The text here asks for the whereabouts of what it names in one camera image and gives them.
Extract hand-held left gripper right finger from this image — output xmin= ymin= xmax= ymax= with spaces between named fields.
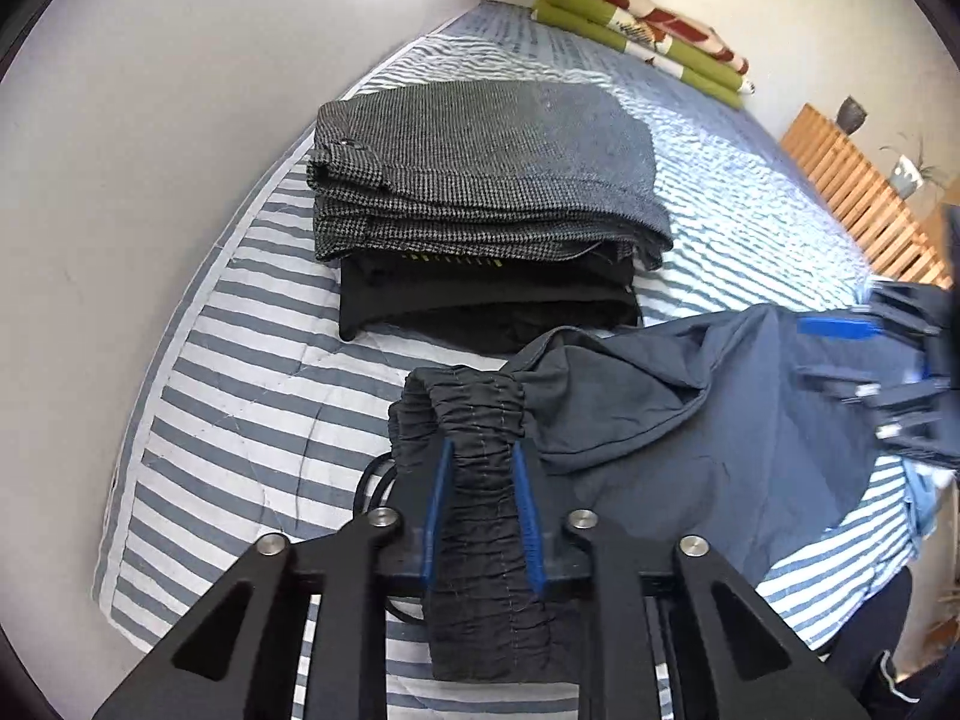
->
xmin=510 ymin=441 xmax=871 ymax=720

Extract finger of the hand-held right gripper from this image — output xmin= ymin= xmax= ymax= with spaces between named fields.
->
xmin=796 ymin=315 xmax=890 ymax=342
xmin=795 ymin=367 xmax=931 ymax=407

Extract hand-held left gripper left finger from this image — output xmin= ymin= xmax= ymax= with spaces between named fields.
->
xmin=94 ymin=439 xmax=456 ymax=720

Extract light blue garment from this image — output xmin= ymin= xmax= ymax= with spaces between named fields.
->
xmin=904 ymin=457 xmax=946 ymax=541

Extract navy pants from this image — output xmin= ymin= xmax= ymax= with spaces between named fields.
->
xmin=358 ymin=304 xmax=920 ymax=683

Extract wooden slatted partition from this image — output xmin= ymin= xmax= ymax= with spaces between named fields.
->
xmin=780 ymin=103 xmax=953 ymax=290

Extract potted plant in pale pot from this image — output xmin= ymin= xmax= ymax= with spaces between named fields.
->
xmin=879 ymin=133 xmax=950 ymax=202

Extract blue white striped quilt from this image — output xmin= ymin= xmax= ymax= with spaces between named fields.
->
xmin=90 ymin=0 xmax=923 ymax=720

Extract person's right leg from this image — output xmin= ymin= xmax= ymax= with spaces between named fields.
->
xmin=821 ymin=562 xmax=920 ymax=720

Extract red cream folded blanket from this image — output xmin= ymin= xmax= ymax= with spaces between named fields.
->
xmin=570 ymin=0 xmax=751 ymax=76

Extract stack of folded dark clothes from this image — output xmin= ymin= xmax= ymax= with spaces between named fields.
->
xmin=306 ymin=79 xmax=674 ymax=271

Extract green patterned folded quilt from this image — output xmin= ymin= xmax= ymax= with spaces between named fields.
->
xmin=531 ymin=0 xmax=755 ymax=110

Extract black folded drawstring pants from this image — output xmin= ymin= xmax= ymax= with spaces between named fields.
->
xmin=337 ymin=244 xmax=644 ymax=357

